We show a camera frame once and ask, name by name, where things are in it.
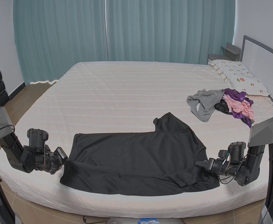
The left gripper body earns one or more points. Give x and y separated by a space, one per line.
54 162

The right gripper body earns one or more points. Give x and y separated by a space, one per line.
219 168

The black T-shirt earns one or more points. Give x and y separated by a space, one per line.
131 155

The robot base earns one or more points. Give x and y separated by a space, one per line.
141 221

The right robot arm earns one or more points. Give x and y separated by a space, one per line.
253 162

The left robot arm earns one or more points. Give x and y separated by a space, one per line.
12 153

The pile of clothes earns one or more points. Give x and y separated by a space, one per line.
239 106

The bed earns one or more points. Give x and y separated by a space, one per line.
127 90

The grey knit garment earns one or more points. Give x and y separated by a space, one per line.
208 101

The white printed pillow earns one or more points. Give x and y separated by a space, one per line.
239 76

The grey bedside table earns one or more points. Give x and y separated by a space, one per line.
229 49

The blue-green curtain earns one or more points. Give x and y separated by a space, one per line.
61 31
169 22

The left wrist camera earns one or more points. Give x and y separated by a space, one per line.
51 150

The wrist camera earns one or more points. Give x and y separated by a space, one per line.
222 154
51 150

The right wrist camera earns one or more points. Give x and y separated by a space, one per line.
222 154

